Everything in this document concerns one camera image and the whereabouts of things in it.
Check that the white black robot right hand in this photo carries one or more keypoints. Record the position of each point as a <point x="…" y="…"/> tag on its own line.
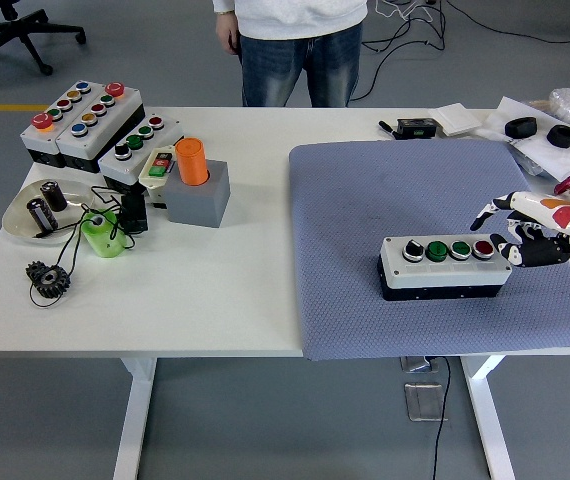
<point x="540" y="205"/>

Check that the white four-button control box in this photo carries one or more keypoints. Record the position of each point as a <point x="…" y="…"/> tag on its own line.
<point x="440" y="275"/>
<point x="125" y="167"/>

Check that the six-button box with e-stop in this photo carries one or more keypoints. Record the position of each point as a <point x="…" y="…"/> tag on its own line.
<point x="85" y="145"/>
<point x="40" y="142"/>

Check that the clear plastic packet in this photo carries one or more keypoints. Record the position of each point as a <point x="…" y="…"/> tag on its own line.
<point x="535" y="165"/>

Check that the white paper sheet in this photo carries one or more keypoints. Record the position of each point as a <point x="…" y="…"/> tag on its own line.
<point x="515" y="107"/>

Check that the small black electronic module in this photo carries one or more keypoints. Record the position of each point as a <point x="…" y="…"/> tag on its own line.
<point x="415" y="128"/>

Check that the grey-blue textured mat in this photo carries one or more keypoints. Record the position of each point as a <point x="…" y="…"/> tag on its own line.
<point x="365" y="200"/>

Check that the metal floor socket plate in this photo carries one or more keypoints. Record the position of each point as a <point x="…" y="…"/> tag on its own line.
<point x="422" y="402"/>
<point x="415" y="365"/>

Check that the white table leg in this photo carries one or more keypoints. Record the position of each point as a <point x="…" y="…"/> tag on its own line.
<point x="490" y="425"/>
<point x="135" y="425"/>

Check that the person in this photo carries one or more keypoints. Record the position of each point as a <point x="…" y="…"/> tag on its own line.
<point x="290" y="60"/>

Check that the grey cube block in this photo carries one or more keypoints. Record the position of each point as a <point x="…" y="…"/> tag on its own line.
<point x="195" y="207"/>

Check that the orange cylinder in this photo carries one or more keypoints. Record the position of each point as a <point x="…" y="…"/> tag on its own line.
<point x="191" y="162"/>

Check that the person's hand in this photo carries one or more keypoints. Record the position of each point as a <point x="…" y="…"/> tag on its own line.
<point x="227" y="32"/>

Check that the black power adapter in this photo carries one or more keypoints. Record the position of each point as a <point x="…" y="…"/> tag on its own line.
<point x="135" y="212"/>

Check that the green plastic cylinder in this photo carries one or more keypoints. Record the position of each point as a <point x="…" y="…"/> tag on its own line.
<point x="105" y="242"/>

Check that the dark brown capacitor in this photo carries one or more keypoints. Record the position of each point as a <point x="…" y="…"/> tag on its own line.
<point x="55" y="197"/>

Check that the black metal gear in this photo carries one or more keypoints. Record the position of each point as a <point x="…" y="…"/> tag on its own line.
<point x="60" y="289"/>

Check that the capacitor with grey stripe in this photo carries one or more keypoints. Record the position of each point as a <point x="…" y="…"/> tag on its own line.
<point x="42" y="215"/>

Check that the silver metal dish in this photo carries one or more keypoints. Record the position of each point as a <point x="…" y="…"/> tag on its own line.
<point x="20" y="220"/>

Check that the black office chair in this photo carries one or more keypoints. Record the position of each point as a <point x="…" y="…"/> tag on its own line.
<point x="20" y="25"/>

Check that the white square switch plate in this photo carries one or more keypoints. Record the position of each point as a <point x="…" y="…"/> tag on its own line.
<point x="457" y="119"/>

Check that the cream red-green switch box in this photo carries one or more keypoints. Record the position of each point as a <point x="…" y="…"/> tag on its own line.
<point x="157" y="171"/>

